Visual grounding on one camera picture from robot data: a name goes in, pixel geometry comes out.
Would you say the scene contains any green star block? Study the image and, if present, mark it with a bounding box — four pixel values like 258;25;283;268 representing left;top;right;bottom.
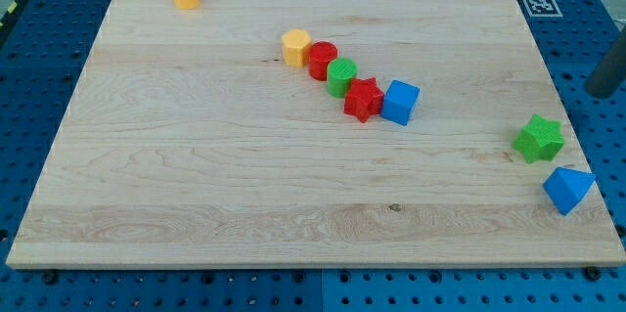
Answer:
513;114;565;163

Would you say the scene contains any blue cube block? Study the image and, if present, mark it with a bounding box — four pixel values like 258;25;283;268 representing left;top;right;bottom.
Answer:
380;80;421;126

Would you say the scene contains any red star block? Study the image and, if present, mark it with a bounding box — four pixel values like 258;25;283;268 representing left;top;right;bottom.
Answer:
343;77;384;123

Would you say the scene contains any wooden board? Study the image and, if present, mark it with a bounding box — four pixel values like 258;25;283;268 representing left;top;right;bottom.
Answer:
7;0;625;270

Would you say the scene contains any red cylinder block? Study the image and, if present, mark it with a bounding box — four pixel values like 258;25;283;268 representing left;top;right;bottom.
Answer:
309;41;338;81

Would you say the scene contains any yellow hexagon block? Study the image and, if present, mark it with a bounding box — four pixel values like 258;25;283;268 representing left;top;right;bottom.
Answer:
282;28;312;67

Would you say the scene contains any white fiducial marker tag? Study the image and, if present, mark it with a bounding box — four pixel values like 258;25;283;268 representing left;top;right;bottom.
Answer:
521;0;562;18

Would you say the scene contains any green cylinder block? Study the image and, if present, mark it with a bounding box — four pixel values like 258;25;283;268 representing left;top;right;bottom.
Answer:
327;58;358;98

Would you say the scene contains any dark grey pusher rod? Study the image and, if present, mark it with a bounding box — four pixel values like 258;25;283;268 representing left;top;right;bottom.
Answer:
584;29;625;99

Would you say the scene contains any blue triangle block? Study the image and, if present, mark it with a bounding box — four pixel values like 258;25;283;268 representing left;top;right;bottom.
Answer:
542;167;596;216

